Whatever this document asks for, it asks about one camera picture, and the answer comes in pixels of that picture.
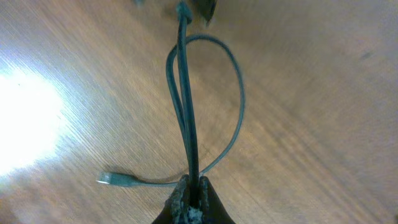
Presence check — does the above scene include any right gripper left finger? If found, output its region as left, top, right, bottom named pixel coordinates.
left=152, top=174, right=190, bottom=224

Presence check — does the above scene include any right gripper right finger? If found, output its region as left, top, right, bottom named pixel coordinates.
left=199, top=176, right=235, bottom=224

